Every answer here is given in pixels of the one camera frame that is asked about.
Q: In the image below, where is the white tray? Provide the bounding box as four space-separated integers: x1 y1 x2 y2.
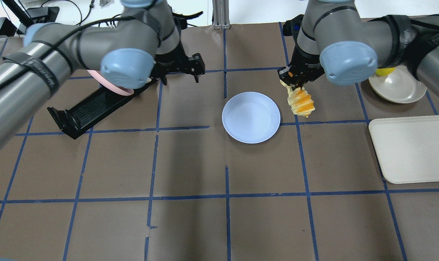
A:
368 115 439 185

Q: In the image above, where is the black monitor stand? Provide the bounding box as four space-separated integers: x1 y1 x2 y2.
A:
0 0 60 35

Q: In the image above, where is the blue plate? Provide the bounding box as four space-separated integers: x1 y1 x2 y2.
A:
221 91 281 144

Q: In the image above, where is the pink plate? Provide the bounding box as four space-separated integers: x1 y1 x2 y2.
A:
86 70 134 96

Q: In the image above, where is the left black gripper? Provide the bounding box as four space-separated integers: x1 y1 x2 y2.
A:
151 34 206 86

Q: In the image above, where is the black dish rack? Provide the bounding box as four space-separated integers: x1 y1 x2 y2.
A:
47 79 158 140

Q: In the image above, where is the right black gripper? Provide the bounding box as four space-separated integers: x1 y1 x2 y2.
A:
277 45 325 89

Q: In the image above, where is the yellow lemon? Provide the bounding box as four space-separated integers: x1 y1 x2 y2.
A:
375 67 396 76

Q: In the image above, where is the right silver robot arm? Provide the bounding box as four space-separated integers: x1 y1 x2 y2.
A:
278 0 439 90

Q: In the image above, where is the cream plate with lemon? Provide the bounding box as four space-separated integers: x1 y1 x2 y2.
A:
368 65 427 104

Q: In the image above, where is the aluminium frame post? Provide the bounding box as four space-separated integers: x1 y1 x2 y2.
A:
212 0 231 30

